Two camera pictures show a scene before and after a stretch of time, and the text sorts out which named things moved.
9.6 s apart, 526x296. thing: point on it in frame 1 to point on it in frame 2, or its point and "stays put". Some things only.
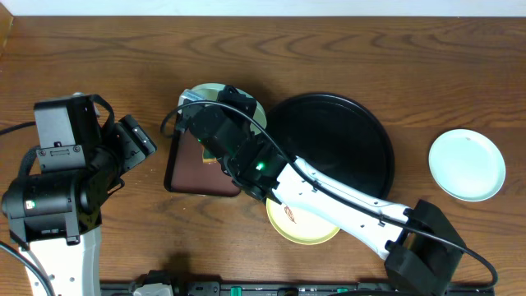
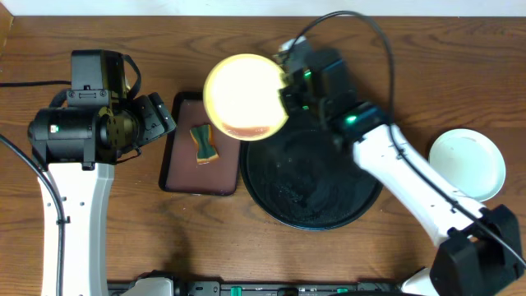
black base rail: (239, 289) stays put
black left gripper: (134, 134) to (157, 117)
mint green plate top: (467, 164) stays put
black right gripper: (222, 108) to (288, 93)
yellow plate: (299, 225) to (242, 97)
